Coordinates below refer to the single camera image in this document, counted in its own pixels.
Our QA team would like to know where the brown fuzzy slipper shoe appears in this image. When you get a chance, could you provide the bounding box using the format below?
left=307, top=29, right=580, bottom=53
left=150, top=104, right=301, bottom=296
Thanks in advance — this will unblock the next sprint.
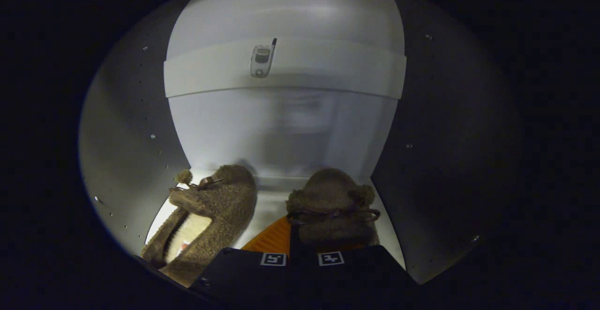
left=141, top=165, right=257, bottom=288
left=286, top=168, right=381, bottom=250

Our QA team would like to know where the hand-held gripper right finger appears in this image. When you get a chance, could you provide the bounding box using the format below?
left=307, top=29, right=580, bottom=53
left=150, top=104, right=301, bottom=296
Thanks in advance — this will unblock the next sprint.
left=300, top=243, right=420, bottom=310

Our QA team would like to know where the dark grey shoe cabinet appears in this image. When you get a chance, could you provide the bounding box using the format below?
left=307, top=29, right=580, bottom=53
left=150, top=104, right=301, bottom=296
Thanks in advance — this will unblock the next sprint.
left=77, top=0, right=523, bottom=287

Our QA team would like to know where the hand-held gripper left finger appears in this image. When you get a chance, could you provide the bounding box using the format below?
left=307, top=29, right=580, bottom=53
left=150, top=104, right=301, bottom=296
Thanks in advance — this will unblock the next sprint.
left=190, top=215, right=301, bottom=310

